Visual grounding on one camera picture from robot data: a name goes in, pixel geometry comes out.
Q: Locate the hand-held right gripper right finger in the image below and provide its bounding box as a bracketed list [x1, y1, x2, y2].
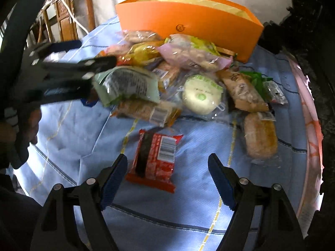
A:
[207, 153, 307, 251]

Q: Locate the orange cardboard box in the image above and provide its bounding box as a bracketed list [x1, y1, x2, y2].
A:
[115, 0, 264, 63]

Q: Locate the white cable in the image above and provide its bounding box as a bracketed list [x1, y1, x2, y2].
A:
[59, 0, 91, 36]

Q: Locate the person's left hand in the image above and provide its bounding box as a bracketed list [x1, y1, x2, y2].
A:
[0, 108, 42, 149]

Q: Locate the beige orange-edged snack packet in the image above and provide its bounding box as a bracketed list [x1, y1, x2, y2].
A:
[111, 98, 182, 128]

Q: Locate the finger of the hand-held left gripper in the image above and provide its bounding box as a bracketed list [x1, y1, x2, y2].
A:
[39, 55, 117, 80]
[25, 40, 82, 59]

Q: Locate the person's left forearm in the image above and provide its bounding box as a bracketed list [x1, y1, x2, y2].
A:
[0, 149, 42, 251]

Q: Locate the small silver snack wrapper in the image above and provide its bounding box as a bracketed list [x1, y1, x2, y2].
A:
[263, 81, 288, 105]

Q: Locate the clear bread packet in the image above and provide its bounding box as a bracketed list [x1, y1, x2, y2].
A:
[243, 112, 279, 163]

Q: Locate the brown snack packet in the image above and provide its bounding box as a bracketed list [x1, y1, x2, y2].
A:
[218, 69, 270, 113]

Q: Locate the pink cloth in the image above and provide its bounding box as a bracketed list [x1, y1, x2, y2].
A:
[285, 52, 323, 223]

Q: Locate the dark carved wooden furniture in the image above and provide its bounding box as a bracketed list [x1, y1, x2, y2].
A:
[262, 0, 335, 251]

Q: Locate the pink snack packet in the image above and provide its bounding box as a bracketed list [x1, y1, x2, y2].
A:
[157, 40, 233, 72]

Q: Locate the brown wooden chair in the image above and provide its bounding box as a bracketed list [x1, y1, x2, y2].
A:
[29, 0, 96, 50]

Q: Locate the clear pale biscuit packet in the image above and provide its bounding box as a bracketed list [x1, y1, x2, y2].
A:
[116, 30, 163, 45]

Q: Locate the round green white cake packet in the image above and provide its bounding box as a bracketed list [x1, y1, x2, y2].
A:
[178, 74, 226, 121]

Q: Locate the red snack packet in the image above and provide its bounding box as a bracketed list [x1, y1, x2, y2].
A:
[125, 129, 184, 194]

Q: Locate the yellow snack packet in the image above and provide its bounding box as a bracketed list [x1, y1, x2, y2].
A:
[123, 42, 164, 64]

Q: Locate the clear brown biscuit packet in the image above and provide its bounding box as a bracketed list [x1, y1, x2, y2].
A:
[152, 60, 181, 89]

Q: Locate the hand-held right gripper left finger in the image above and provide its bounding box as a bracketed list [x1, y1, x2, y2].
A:
[30, 153, 129, 251]

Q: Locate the yellow-green snack packet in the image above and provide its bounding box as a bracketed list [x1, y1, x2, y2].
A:
[165, 34, 222, 56]

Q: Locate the green white snack packet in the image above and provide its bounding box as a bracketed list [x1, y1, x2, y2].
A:
[93, 66, 161, 108]

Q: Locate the blue checked cloth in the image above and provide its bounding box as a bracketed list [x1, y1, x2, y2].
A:
[13, 16, 322, 251]

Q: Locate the reddish snack packet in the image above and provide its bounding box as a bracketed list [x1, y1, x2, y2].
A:
[98, 44, 131, 58]

